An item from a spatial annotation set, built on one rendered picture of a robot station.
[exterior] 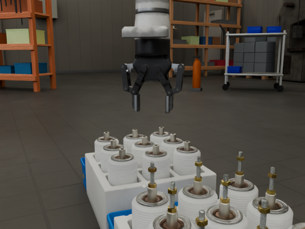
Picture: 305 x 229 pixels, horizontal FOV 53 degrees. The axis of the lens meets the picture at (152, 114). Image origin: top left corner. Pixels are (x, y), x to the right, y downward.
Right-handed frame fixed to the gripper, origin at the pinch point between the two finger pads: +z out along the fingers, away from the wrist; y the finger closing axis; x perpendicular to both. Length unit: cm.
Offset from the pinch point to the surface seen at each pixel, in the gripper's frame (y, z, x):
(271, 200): -26.1, 20.2, -1.8
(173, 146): 3, 22, -45
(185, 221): -8.7, 21.6, 8.3
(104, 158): 24.8, 24.4, -31.7
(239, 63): -53, 8, -821
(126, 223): 6.6, 28.9, -0.1
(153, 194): -0.4, 20.3, 1.0
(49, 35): 282, -46, -425
